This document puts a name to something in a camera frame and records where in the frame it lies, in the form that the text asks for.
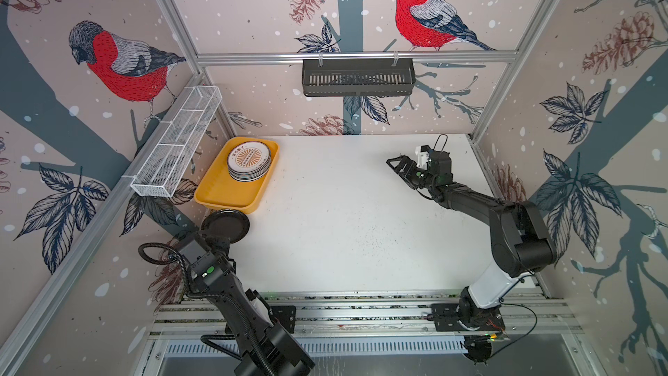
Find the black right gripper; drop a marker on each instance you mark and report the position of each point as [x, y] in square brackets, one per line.
[409, 176]

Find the black round plate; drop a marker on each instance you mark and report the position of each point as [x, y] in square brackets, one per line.
[227, 225]

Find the orange sunburst plate corner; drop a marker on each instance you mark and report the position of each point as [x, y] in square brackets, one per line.
[249, 161]

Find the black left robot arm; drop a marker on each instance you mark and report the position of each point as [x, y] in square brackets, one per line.
[265, 346]

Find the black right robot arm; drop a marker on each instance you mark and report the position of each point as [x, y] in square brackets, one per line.
[520, 240]

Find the yellow plastic bin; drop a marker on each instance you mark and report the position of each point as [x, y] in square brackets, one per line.
[218, 190]

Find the black hanging basket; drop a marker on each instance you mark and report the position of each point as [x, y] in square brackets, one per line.
[378, 77]

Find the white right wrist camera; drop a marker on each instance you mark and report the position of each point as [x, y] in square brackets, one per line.
[423, 154]

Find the white wire basket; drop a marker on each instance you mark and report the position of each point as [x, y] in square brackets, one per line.
[169, 159]

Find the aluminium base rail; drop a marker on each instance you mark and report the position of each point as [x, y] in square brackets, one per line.
[350, 322]

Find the horizontal aluminium frame bar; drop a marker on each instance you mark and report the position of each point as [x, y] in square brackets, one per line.
[449, 56]

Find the right aluminium frame post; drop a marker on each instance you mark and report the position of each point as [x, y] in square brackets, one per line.
[531, 36]

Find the aluminium frame post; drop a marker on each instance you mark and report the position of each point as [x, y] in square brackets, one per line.
[184, 40]
[531, 36]

